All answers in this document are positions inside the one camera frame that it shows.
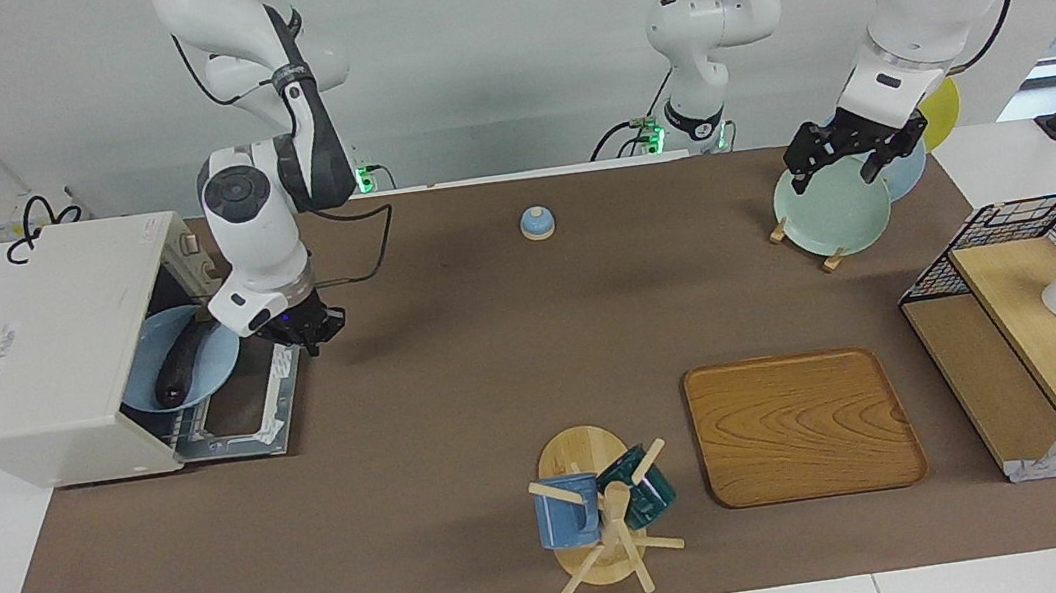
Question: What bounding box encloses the toaster oven glass door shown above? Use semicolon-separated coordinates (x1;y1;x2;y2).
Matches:
148;287;314;471

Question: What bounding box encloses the dark purple eggplant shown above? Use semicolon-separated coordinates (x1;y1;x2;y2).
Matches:
147;317;226;411

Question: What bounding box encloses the beige toaster oven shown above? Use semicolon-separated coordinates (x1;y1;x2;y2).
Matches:
0;205;246;496

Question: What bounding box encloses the light blue racked plate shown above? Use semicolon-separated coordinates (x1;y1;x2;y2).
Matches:
823;102;934;210

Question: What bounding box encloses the pale green plate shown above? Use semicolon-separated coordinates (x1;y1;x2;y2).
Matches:
768;150;899;265

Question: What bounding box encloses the wooden plate rack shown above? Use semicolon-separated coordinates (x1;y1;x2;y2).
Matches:
766;210;851;280

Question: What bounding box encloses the yellow plate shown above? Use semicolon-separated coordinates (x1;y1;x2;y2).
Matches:
913;74;968;154

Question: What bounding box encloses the brown table mat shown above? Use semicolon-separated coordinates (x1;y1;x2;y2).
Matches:
0;110;1056;593

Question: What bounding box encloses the small blue lid wooden knob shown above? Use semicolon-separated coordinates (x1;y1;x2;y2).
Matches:
517;204;558;243

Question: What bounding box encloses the wooden serving tray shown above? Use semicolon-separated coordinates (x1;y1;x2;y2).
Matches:
681;339;933;515

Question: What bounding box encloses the wooden mug tree stand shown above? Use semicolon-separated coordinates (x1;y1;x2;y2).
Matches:
521;415;693;593

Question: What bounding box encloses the blue mug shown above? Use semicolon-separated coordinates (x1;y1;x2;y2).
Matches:
531;470;608;553

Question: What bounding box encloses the dark green mug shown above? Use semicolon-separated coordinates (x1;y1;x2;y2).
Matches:
592;440;682;535

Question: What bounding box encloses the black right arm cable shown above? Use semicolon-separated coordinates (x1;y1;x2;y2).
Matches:
304;200;402;291

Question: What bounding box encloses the black wire basket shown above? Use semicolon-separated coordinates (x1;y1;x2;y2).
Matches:
888;192;1056;421

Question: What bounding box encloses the black oven power cable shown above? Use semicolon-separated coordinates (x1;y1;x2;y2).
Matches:
0;189;90;267

